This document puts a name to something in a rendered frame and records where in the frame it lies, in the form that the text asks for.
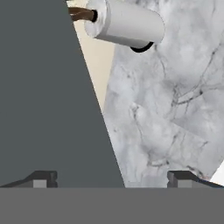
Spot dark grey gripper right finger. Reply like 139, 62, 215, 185
166, 170, 224, 189

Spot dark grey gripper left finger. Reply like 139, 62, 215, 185
0, 170, 59, 189

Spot dark grey cabinet door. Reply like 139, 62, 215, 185
0, 0, 126, 189

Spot white paper towel roll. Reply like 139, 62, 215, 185
84, 0, 166, 49

